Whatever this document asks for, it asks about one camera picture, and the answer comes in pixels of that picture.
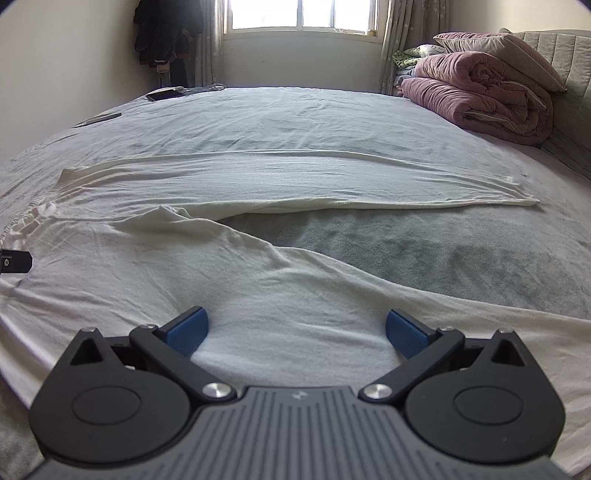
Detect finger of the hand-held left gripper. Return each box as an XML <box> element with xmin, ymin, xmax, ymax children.
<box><xmin>0</xmin><ymin>249</ymin><xmax>33</xmax><ymax>274</ymax></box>

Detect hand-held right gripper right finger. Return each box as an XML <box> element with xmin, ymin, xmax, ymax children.
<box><xmin>358</xmin><ymin>308</ymin><xmax>527</xmax><ymax>402</ymax></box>

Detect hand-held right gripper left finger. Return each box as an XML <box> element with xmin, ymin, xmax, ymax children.
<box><xmin>69</xmin><ymin>305</ymin><xmax>238</xmax><ymax>403</ymax></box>

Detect white cotton garment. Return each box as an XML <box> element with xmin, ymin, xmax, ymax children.
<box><xmin>0</xmin><ymin>150</ymin><xmax>591</xmax><ymax>476</ymax></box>

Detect hanging dark clothes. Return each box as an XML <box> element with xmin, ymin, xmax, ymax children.
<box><xmin>133</xmin><ymin>0</ymin><xmax>204</xmax><ymax>86</ymax></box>

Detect flat black device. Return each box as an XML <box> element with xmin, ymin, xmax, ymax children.
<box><xmin>71</xmin><ymin>112</ymin><xmax>123</xmax><ymax>128</ymax></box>

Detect bed with grey blanket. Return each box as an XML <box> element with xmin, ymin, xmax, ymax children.
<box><xmin>0</xmin><ymin>85</ymin><xmax>591</xmax><ymax>480</ymax></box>

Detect folded pink quilt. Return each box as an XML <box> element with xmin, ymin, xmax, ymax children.
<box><xmin>399</xmin><ymin>51</ymin><xmax>555</xmax><ymax>146</ymax></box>

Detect patterned grey curtain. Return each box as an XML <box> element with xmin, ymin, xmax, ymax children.
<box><xmin>379</xmin><ymin>0</ymin><xmax>451</xmax><ymax>95</ymax></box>
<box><xmin>194</xmin><ymin>0</ymin><xmax>227</xmax><ymax>88</ymax></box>

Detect grey padded headboard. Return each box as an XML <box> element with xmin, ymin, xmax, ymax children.
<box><xmin>499</xmin><ymin>28</ymin><xmax>591</xmax><ymax>171</ymax></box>

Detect pink pillow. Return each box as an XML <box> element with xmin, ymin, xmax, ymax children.
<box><xmin>431</xmin><ymin>30</ymin><xmax>568</xmax><ymax>93</ymax></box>

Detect window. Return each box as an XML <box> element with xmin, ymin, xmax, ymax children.
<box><xmin>224</xmin><ymin>0</ymin><xmax>389</xmax><ymax>35</ymax></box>

